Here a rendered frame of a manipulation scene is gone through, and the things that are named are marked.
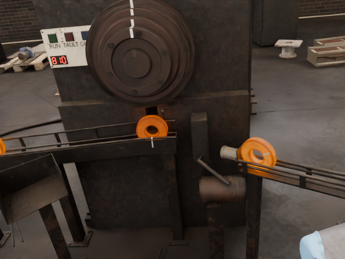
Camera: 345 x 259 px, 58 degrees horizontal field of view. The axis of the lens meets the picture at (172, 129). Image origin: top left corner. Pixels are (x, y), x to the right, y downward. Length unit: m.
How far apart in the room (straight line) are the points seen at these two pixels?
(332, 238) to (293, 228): 1.43
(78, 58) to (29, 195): 0.67
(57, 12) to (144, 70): 0.52
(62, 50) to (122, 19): 0.41
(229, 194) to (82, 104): 0.84
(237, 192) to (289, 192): 0.84
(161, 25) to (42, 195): 0.91
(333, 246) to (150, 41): 0.94
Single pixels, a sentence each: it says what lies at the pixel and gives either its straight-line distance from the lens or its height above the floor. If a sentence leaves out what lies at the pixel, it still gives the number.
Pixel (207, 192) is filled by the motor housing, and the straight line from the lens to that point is 1.51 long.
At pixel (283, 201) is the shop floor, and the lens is 2.24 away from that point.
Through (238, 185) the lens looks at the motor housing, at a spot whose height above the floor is 0.52.
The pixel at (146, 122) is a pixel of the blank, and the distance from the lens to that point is 1.52.
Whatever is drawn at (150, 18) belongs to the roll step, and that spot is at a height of 1.27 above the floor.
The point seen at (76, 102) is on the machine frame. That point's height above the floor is 0.87.
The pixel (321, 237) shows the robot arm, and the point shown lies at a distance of 0.65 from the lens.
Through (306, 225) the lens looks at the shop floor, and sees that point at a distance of 2.12.
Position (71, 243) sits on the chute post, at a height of 0.01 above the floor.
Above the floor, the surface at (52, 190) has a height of 0.60.
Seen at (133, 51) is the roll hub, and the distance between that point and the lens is 1.28.
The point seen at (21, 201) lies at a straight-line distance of 1.58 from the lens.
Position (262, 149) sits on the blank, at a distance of 1.34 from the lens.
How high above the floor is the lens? 1.48
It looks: 29 degrees down
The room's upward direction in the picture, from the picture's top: 6 degrees counter-clockwise
